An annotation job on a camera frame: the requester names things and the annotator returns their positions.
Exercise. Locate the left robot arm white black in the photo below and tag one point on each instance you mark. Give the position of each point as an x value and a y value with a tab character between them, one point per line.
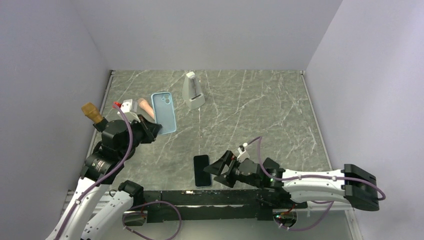
119	139

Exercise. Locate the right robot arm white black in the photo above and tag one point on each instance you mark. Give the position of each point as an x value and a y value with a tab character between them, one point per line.
284	187

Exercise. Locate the pink cylinder stick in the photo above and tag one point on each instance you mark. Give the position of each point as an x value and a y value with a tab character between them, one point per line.
145	106

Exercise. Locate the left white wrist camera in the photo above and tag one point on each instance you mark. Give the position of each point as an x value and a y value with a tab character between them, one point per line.
129	110

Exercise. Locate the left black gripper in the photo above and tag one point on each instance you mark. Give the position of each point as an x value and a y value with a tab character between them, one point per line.
151	130

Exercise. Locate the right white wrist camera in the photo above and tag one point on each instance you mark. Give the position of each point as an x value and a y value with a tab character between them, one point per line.
242	152

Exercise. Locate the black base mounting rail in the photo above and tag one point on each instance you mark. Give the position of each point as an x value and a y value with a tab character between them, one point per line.
216	204

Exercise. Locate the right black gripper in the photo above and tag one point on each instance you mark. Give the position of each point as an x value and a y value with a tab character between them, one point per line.
217	167

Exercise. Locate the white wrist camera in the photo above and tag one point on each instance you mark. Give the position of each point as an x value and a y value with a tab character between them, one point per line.
129	110
242	152

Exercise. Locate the black phone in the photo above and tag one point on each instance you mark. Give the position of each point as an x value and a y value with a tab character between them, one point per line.
202	179

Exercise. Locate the light blue phone case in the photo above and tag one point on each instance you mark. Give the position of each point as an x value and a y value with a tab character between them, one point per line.
164	113

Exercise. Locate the grey metronome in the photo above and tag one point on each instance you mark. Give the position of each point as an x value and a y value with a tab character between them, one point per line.
192	93

